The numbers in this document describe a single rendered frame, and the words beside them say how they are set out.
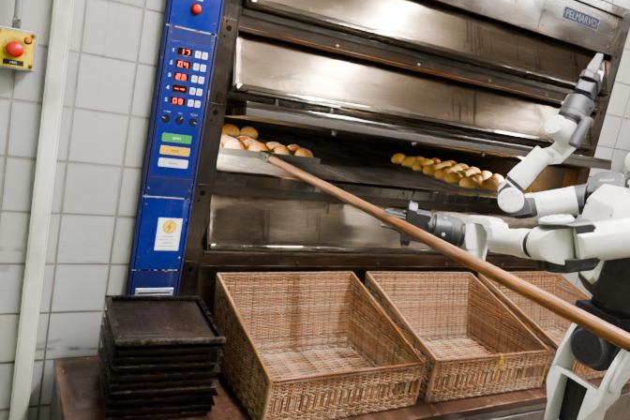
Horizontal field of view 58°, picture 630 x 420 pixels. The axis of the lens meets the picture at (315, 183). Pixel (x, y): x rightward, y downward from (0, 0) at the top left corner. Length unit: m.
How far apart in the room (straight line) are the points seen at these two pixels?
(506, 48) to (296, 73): 0.95
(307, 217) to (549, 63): 1.27
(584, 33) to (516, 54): 0.43
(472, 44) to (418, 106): 0.34
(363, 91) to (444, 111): 0.39
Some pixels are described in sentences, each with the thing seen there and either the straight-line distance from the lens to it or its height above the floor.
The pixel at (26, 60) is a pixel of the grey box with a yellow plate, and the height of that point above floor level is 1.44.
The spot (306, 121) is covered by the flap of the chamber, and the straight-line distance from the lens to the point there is 1.79.
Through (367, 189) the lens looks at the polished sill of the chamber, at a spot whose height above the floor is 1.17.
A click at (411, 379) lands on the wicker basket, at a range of 1.92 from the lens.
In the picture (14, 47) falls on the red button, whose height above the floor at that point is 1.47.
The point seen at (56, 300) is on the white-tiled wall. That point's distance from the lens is 1.89.
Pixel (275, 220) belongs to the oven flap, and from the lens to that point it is 2.00.
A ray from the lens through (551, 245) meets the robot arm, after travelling 1.44.
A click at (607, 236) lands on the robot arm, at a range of 1.43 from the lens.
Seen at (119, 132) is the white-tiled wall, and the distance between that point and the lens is 1.77.
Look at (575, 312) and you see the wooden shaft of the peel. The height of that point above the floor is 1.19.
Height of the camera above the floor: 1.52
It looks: 10 degrees down
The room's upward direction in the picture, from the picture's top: 11 degrees clockwise
